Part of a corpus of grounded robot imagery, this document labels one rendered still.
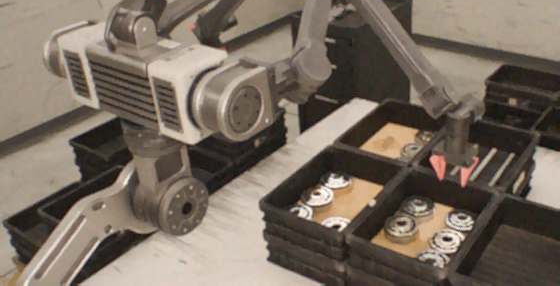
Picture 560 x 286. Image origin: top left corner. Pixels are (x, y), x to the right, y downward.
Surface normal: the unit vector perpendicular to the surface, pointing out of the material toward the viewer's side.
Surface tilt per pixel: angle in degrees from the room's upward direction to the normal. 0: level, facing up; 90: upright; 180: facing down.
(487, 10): 90
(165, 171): 90
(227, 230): 0
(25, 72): 90
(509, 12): 90
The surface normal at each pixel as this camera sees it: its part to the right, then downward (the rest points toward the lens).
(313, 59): 0.54, -0.44
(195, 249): -0.04, -0.86
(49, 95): 0.82, 0.26
